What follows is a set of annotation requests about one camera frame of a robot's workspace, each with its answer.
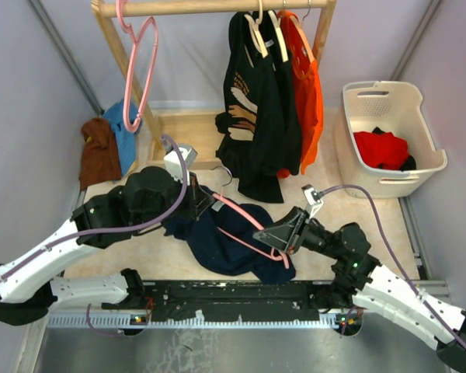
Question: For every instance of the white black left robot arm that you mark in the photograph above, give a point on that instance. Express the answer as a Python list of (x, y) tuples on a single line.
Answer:
[(32, 286)]

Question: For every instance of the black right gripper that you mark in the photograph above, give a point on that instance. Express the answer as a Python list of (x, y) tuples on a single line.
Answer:
[(287, 233)]

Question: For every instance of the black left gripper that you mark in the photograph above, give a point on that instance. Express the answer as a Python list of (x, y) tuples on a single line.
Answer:
[(199, 200)]

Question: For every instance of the brown t shirt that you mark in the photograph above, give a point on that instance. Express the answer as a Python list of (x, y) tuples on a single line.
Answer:
[(100, 158)]

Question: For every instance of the white laundry basket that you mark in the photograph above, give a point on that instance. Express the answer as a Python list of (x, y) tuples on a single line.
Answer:
[(392, 107)]

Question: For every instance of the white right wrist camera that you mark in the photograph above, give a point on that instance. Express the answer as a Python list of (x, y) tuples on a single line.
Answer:
[(314, 200)]

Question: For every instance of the cream hanger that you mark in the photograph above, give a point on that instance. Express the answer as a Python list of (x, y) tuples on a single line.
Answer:
[(279, 35), (256, 35)]

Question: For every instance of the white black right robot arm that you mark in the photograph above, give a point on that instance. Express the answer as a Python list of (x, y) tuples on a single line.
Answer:
[(368, 284)]

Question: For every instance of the wooden hanger under orange shirt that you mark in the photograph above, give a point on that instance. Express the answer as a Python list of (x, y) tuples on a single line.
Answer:
[(296, 39)]

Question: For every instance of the red t shirt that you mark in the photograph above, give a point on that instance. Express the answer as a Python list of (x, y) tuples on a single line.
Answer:
[(363, 142)]

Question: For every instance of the orange t shirt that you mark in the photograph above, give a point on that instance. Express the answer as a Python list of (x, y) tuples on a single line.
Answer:
[(309, 103)]

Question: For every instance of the navy blue t shirt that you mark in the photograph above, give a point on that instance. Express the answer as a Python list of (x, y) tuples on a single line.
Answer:
[(220, 254)]

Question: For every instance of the black printed t shirt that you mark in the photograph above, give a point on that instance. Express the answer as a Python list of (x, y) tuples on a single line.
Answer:
[(252, 122)]

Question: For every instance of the wooden clothes rack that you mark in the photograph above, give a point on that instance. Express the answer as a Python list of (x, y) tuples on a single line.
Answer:
[(195, 127)]

